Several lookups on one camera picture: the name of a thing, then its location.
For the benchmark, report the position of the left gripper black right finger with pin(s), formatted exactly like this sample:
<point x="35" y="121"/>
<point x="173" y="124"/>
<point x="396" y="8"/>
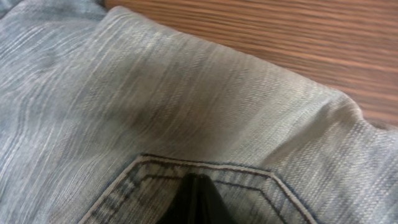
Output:
<point x="211" y="208"/>

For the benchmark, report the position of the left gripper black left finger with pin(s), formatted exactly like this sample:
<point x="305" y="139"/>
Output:
<point x="183" y="208"/>

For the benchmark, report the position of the light blue denim shorts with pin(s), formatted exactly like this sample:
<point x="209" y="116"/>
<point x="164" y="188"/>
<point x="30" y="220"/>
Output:
<point x="103" y="112"/>

